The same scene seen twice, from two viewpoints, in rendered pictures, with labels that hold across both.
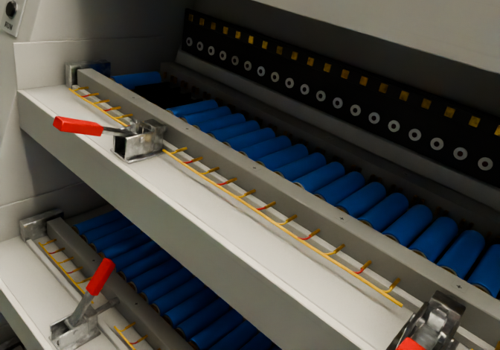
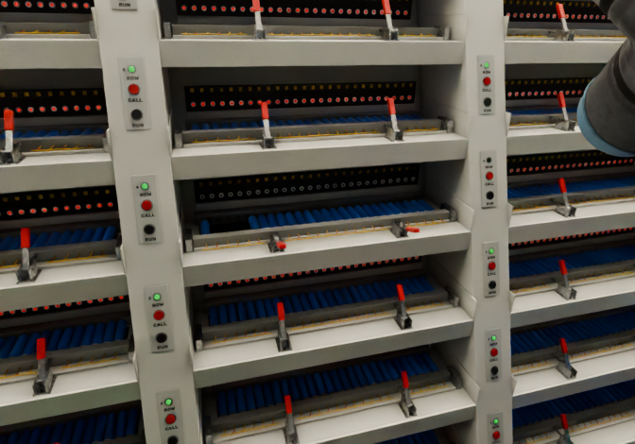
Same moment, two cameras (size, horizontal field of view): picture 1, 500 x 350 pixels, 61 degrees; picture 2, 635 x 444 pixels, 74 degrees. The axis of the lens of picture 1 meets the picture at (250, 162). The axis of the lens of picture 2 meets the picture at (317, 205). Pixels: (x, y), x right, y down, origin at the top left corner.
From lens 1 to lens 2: 70 cm
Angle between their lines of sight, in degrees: 47
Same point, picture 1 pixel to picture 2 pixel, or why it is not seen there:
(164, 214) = (315, 256)
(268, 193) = (332, 228)
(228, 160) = (312, 227)
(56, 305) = (260, 347)
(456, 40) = (374, 161)
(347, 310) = (382, 238)
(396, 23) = (358, 162)
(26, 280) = (234, 354)
